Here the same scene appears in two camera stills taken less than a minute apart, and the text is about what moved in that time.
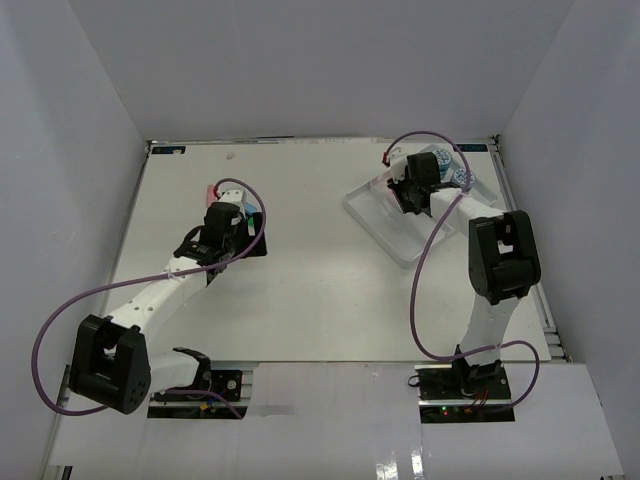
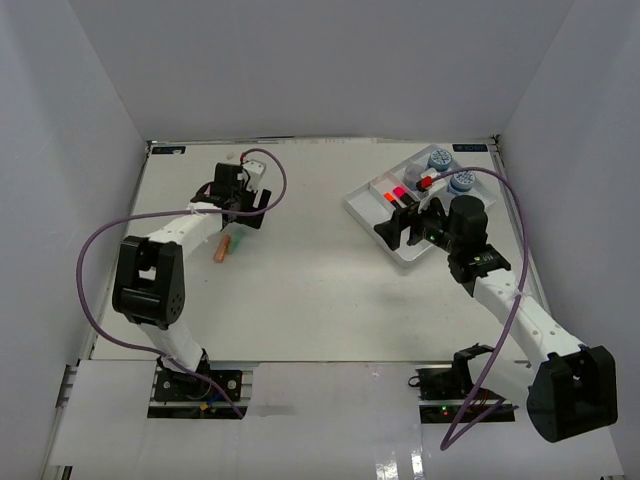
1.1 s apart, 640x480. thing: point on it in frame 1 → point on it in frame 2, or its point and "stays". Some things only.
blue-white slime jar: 459,178 stays
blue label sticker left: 168,149 stays
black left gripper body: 242,240 → 245,199
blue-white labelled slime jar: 444,159 stays
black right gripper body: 403,190 → 440,236
